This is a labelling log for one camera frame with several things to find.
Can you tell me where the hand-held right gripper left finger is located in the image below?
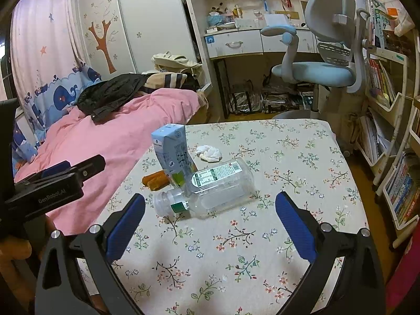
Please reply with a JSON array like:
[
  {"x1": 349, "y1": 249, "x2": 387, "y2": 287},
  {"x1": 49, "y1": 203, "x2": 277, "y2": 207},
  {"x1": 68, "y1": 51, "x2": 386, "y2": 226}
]
[{"x1": 34, "y1": 193, "x2": 146, "y2": 315}]

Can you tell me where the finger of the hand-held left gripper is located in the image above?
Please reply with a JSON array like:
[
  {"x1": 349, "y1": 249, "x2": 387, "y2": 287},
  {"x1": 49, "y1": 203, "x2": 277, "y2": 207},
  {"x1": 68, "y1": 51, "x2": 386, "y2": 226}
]
[
  {"x1": 14, "y1": 161, "x2": 77, "y2": 184},
  {"x1": 67, "y1": 154, "x2": 106, "y2": 187}
]

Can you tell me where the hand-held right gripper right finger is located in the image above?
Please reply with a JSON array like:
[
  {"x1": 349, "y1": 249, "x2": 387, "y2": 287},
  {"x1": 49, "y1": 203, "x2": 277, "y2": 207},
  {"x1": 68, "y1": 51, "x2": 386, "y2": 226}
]
[{"x1": 275, "y1": 191, "x2": 386, "y2": 315}]

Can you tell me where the orange carrot-like peel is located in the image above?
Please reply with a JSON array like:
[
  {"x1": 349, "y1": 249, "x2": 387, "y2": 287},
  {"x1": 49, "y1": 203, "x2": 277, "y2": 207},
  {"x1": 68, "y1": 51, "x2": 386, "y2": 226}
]
[{"x1": 142, "y1": 170, "x2": 173, "y2": 191}]

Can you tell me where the clear plastic bottle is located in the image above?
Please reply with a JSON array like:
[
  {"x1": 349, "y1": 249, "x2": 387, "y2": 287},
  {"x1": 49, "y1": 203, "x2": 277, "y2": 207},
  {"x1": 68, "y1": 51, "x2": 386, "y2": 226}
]
[{"x1": 154, "y1": 157, "x2": 257, "y2": 220}]

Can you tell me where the person's left hand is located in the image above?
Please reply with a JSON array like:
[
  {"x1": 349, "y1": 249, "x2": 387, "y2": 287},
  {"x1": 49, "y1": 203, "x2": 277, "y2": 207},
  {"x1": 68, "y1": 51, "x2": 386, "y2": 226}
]
[{"x1": 0, "y1": 218, "x2": 55, "y2": 271}]

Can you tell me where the pink blanket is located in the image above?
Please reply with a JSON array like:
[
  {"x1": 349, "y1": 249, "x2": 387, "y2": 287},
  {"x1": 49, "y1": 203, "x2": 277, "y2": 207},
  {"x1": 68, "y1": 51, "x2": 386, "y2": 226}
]
[{"x1": 13, "y1": 87, "x2": 201, "y2": 237}]

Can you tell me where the black jacket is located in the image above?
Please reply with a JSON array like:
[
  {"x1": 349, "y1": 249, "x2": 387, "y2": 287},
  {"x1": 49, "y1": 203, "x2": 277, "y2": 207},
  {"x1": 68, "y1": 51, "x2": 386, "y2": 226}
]
[{"x1": 76, "y1": 73, "x2": 150, "y2": 123}]

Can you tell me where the floral tablecloth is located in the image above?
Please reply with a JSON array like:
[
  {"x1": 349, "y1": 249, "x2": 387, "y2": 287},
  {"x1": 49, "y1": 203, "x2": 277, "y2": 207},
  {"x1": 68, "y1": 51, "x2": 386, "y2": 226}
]
[{"x1": 75, "y1": 118, "x2": 370, "y2": 315}]

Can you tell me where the blue milk carton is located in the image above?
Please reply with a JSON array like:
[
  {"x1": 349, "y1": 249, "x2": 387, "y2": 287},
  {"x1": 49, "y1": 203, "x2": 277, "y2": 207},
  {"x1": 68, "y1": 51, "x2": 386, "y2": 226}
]
[{"x1": 151, "y1": 124, "x2": 199, "y2": 189}]

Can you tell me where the small white crumpled tissue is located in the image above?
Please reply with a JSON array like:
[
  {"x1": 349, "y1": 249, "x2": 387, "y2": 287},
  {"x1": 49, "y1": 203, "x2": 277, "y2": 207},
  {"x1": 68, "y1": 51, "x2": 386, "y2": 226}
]
[{"x1": 196, "y1": 144, "x2": 223, "y2": 163}]

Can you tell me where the beige navy striped cloth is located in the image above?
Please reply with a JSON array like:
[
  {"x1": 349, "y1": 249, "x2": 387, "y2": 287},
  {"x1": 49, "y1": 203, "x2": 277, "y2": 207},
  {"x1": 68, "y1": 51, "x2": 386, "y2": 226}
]
[{"x1": 144, "y1": 70, "x2": 189, "y2": 96}]

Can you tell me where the pink whale print curtain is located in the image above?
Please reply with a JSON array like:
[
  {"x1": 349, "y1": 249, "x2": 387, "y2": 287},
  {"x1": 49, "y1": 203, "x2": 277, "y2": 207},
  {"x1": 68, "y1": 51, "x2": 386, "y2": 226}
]
[{"x1": 10, "y1": 3, "x2": 102, "y2": 161}]

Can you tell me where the stack of colourful books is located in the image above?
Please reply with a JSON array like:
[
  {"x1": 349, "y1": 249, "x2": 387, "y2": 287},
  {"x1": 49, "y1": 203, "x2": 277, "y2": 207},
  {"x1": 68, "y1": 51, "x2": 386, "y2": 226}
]
[{"x1": 385, "y1": 153, "x2": 420, "y2": 227}]

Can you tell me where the magenta cloth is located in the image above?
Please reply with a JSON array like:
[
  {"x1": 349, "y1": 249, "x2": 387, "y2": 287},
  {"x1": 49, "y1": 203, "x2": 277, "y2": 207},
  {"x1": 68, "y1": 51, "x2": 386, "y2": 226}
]
[{"x1": 385, "y1": 236, "x2": 420, "y2": 315}]

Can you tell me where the beige canvas bag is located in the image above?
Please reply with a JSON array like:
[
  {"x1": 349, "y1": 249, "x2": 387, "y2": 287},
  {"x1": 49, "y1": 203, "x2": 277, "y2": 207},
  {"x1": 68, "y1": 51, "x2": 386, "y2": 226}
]
[{"x1": 151, "y1": 52, "x2": 204, "y2": 89}]

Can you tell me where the white wardrobe with tree sticker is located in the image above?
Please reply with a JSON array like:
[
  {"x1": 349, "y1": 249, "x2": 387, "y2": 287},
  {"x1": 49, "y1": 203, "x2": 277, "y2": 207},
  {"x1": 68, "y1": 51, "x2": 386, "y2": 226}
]
[{"x1": 70, "y1": 0, "x2": 197, "y2": 76}]

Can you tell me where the white shelf trolley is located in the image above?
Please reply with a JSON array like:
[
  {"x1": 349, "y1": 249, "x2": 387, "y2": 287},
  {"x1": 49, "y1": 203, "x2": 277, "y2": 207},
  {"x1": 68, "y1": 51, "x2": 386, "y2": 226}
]
[{"x1": 356, "y1": 0, "x2": 420, "y2": 250}]

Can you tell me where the grey blue office chair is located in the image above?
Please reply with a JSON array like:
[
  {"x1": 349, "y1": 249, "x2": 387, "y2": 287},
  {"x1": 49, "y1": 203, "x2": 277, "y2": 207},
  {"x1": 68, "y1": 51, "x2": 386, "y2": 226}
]
[{"x1": 261, "y1": 0, "x2": 368, "y2": 120}]

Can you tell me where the row of thin books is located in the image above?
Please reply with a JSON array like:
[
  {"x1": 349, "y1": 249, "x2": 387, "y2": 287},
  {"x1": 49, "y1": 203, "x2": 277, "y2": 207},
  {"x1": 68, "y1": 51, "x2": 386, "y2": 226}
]
[{"x1": 367, "y1": 59, "x2": 397, "y2": 102}]

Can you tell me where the white desk drawer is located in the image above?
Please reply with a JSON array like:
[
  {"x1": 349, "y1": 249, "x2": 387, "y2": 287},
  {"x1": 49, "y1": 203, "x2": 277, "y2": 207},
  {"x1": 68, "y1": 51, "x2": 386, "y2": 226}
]
[{"x1": 205, "y1": 33, "x2": 263, "y2": 58}]

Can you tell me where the white desk with hutch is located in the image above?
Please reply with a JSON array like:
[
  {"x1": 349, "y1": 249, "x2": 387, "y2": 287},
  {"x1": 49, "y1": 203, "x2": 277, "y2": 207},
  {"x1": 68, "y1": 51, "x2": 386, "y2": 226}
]
[{"x1": 179, "y1": 0, "x2": 329, "y2": 122}]

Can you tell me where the row of tall books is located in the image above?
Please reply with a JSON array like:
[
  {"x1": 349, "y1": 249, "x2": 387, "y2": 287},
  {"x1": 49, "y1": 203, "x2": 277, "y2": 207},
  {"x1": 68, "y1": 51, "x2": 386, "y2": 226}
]
[{"x1": 364, "y1": 0, "x2": 411, "y2": 50}]

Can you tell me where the clear bag with black straps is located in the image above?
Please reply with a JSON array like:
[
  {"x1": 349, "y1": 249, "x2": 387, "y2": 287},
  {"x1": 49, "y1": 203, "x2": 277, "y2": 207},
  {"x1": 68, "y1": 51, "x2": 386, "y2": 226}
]
[{"x1": 230, "y1": 82, "x2": 263, "y2": 115}]

